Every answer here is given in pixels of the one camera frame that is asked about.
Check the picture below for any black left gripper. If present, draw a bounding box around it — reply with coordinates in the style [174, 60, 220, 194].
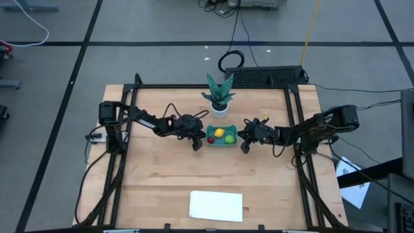
[175, 113, 208, 152]

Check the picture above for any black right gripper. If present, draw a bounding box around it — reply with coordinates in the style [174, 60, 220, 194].
[237, 118, 276, 155]

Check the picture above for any teal plastic tupperware container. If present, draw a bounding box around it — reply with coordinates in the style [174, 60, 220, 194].
[206, 124, 239, 146]

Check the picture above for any snake plant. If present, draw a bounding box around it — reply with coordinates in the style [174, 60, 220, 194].
[201, 72, 236, 119]

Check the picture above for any black perforated computer case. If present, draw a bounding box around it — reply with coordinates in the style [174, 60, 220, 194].
[224, 65, 309, 87]

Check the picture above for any white printed paper sheet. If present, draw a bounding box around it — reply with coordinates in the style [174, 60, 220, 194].
[335, 156, 371, 210]

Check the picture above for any grey equipment cart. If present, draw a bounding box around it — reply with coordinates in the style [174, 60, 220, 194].
[227, 0, 287, 10]

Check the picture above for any black beam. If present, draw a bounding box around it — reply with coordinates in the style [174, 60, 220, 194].
[338, 157, 404, 190]

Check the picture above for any grey cabinet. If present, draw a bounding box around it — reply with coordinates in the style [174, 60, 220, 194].
[400, 89, 414, 181]

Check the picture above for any grey machine housing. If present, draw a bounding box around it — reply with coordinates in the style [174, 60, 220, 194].
[386, 173, 414, 233]

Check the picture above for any grey stand foot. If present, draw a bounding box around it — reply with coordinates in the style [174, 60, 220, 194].
[0, 79, 22, 91]

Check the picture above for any grey stand base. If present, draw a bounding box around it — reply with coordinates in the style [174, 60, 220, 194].
[3, 0, 60, 12]

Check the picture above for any red floor equipment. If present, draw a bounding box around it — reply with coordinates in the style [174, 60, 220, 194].
[0, 40, 14, 60]

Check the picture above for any black metal table frame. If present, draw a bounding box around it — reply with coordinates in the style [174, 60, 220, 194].
[73, 72, 349, 233]

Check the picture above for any black coiled cable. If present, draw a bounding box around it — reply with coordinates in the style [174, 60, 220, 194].
[217, 50, 246, 73]

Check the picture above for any yellow cable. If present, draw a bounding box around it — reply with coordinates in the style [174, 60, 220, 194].
[300, 0, 321, 67]

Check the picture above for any white cable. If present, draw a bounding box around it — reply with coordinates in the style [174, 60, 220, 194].
[0, 0, 50, 48]

